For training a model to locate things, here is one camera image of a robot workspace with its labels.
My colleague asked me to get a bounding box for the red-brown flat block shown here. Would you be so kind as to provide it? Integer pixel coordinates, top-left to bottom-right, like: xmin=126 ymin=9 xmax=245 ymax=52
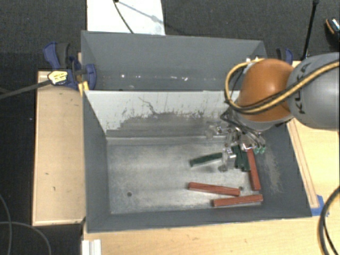
xmin=188 ymin=182 xmax=241 ymax=197
xmin=245 ymin=149 xmax=262 ymax=192
xmin=211 ymin=194 xmax=264 ymax=208

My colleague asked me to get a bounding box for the dark green flat block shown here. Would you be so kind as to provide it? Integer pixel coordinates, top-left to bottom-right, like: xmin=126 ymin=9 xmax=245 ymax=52
xmin=231 ymin=145 xmax=251 ymax=173
xmin=189 ymin=152 xmax=224 ymax=167

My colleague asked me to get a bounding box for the grey metal bin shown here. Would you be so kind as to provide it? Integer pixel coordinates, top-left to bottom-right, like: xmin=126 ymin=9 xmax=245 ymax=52
xmin=80 ymin=30 xmax=313 ymax=234

